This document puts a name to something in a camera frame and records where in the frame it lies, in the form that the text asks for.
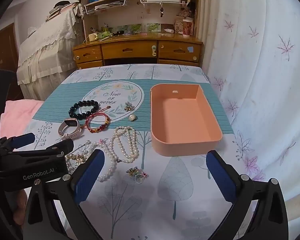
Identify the stack of books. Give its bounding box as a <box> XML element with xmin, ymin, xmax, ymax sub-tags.
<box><xmin>46</xmin><ymin>1</ymin><xmax>75</xmax><ymax>20</ymax></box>

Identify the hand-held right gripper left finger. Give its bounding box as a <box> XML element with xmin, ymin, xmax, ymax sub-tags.
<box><xmin>22</xmin><ymin>149</ymin><xmax>106</xmax><ymax>240</ymax></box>

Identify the floral storage box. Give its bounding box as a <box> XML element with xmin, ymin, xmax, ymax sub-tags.
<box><xmin>174</xmin><ymin>15</ymin><xmax>190</xmax><ymax>34</ymax></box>

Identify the short pearl bracelet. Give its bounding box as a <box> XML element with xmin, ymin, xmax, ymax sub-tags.
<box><xmin>89</xmin><ymin>140</ymin><xmax>118</xmax><ymax>182</ymax></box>

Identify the pink smartwatch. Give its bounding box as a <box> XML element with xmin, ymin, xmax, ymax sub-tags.
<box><xmin>59</xmin><ymin>118</ymin><xmax>82</xmax><ymax>140</ymax></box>

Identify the black bead bracelet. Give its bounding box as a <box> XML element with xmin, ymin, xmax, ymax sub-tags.
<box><xmin>69</xmin><ymin>100</ymin><xmax>111</xmax><ymax>120</ymax></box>

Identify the brown wooden door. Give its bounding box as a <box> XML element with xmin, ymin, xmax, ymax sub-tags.
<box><xmin>0</xmin><ymin>22</ymin><xmax>23</xmax><ymax>100</ymax></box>

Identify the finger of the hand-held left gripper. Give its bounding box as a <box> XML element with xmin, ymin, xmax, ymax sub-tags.
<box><xmin>7</xmin><ymin>139</ymin><xmax>74</xmax><ymax>160</ymax></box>
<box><xmin>0</xmin><ymin>133</ymin><xmax>35</xmax><ymax>153</ymax></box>

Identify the long pearl necklace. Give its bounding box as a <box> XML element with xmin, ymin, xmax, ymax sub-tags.
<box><xmin>112</xmin><ymin>126</ymin><xmax>140</xmax><ymax>164</ymax></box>

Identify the tree print tablecloth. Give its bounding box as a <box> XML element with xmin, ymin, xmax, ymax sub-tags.
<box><xmin>25</xmin><ymin>64</ymin><xmax>265</xmax><ymax>240</ymax></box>

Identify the person's left hand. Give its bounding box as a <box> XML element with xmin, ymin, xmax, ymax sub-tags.
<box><xmin>11</xmin><ymin>189</ymin><xmax>29</xmax><ymax>227</ymax></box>

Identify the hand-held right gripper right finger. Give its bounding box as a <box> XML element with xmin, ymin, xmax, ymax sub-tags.
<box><xmin>206</xmin><ymin>150</ymin><xmax>290</xmax><ymax>240</ymax></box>

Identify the red woven bracelet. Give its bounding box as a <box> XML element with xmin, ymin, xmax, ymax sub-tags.
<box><xmin>81</xmin><ymin>112</ymin><xmax>111</xmax><ymax>133</ymax></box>

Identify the gold floral necklace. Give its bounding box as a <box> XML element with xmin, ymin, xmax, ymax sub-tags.
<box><xmin>65</xmin><ymin>141</ymin><xmax>92</xmax><ymax>174</ymax></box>

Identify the green plant picture strip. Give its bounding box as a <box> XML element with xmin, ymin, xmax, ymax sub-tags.
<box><xmin>115</xmin><ymin>23</ymin><xmax>162</xmax><ymax>34</ymax></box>

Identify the red floral cup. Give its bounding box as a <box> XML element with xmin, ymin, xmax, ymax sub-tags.
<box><xmin>182</xmin><ymin>18</ymin><xmax>194</xmax><ymax>37</ymax></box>

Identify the pink plastic storage box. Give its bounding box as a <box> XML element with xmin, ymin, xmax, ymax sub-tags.
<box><xmin>150</xmin><ymin>83</ymin><xmax>223</xmax><ymax>157</ymax></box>

